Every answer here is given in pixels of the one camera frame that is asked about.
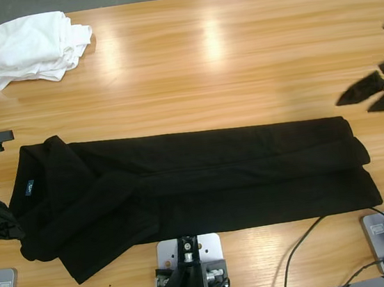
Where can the black polo shirt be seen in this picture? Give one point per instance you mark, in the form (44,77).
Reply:
(200,184)

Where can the black metal corner bracket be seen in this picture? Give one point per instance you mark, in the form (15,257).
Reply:
(216,273)
(163,280)

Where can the white folded shirt pile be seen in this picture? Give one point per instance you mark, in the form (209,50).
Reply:
(33,47)

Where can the white mount block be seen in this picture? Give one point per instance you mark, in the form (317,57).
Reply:
(210,246)

